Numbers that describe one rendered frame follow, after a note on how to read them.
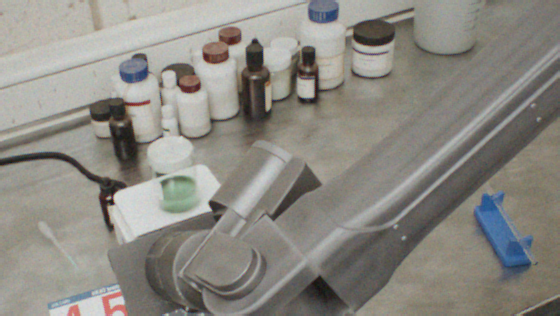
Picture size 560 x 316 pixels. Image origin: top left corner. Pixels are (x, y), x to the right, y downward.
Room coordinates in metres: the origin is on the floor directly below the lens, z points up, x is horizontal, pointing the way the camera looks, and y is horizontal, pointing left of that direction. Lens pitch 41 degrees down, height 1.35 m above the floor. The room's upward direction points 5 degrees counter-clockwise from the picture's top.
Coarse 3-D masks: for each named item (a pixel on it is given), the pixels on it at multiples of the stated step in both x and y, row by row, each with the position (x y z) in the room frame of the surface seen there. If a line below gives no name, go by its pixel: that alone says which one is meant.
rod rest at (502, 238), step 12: (480, 204) 0.64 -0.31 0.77; (492, 204) 0.63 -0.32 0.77; (480, 216) 0.62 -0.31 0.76; (492, 216) 0.62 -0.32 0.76; (492, 228) 0.60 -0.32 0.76; (504, 228) 0.60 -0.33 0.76; (492, 240) 0.58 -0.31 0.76; (504, 240) 0.58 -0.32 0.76; (516, 240) 0.55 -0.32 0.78; (528, 240) 0.55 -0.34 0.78; (504, 252) 0.56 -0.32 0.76; (516, 252) 0.55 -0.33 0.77; (504, 264) 0.55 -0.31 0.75; (516, 264) 0.55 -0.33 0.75
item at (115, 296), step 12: (84, 300) 0.52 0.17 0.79; (96, 300) 0.52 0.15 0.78; (108, 300) 0.52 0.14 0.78; (120, 300) 0.52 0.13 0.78; (60, 312) 0.51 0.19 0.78; (72, 312) 0.51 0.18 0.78; (84, 312) 0.51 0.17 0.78; (96, 312) 0.51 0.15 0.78; (108, 312) 0.51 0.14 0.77; (120, 312) 0.51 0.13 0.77
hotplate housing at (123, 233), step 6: (114, 210) 0.63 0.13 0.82; (114, 216) 0.62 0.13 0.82; (120, 216) 0.62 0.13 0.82; (114, 222) 0.63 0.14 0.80; (120, 222) 0.61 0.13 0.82; (120, 228) 0.60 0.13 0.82; (126, 228) 0.60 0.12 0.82; (120, 234) 0.61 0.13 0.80; (126, 234) 0.59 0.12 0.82; (120, 240) 0.62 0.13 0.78; (126, 240) 0.58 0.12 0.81; (132, 240) 0.58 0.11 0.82
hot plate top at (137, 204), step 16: (208, 176) 0.65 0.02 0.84; (128, 192) 0.64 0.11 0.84; (144, 192) 0.64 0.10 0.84; (208, 192) 0.62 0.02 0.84; (128, 208) 0.61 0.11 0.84; (144, 208) 0.61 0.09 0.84; (208, 208) 0.60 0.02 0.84; (128, 224) 0.58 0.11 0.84; (144, 224) 0.58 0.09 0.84; (160, 224) 0.58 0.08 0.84
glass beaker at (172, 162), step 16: (160, 144) 0.63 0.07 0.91; (176, 144) 0.64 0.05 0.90; (192, 144) 0.62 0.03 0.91; (160, 160) 0.63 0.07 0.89; (176, 160) 0.63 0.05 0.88; (192, 160) 0.60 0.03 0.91; (160, 176) 0.59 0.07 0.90; (176, 176) 0.59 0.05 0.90; (192, 176) 0.60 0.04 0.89; (160, 192) 0.59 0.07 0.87; (176, 192) 0.59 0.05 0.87; (192, 192) 0.59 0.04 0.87; (160, 208) 0.60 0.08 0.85; (176, 208) 0.59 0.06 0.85; (192, 208) 0.59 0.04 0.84
